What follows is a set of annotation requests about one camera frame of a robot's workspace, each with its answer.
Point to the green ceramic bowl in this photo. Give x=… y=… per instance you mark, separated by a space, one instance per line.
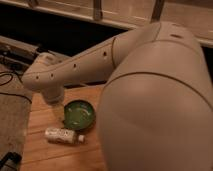
x=79 y=115

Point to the wooden cutting board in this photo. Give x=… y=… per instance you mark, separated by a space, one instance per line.
x=40 y=155

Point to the black object bottom left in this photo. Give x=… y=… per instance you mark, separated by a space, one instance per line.
x=14 y=157

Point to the metal window rail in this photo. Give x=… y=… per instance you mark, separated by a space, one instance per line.
x=32 y=54

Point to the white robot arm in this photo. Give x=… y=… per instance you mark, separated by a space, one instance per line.
x=156 y=109

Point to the white plastic bottle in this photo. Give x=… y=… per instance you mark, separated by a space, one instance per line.
x=53 y=134

